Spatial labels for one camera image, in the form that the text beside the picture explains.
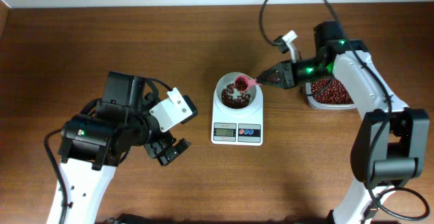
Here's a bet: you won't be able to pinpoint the red adzuki beans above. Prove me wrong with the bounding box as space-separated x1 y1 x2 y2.
309 79 353 105

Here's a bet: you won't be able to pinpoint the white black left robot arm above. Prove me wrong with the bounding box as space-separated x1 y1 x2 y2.
44 71 198 223

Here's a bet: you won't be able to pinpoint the pink measuring scoop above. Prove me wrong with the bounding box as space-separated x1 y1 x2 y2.
234 75 260 92

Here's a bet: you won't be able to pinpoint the red beans in bowl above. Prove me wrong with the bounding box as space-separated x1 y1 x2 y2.
220 83 252 109

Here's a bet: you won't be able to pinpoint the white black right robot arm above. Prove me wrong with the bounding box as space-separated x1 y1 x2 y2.
256 21 430 223

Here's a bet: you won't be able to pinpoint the white digital kitchen scale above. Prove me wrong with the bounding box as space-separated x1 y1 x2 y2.
211 77 264 146

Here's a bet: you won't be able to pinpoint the clear plastic bean container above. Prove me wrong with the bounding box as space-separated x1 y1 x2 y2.
303 78 356 110

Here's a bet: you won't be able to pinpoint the white plastic bowl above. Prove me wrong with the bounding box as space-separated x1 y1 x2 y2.
214 72 263 113

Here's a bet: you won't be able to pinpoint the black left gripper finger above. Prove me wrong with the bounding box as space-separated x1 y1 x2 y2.
157 138 191 166
144 140 172 159

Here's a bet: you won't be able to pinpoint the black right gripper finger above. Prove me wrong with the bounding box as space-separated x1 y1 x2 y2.
259 80 286 89
256 61 287 81

